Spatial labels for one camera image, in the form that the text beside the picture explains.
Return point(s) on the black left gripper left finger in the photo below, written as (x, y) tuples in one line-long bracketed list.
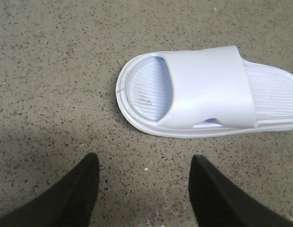
[(68, 203)]

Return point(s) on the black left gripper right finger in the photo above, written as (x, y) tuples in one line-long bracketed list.
[(217, 202)]

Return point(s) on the light blue slipper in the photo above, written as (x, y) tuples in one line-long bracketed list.
[(204, 93)]

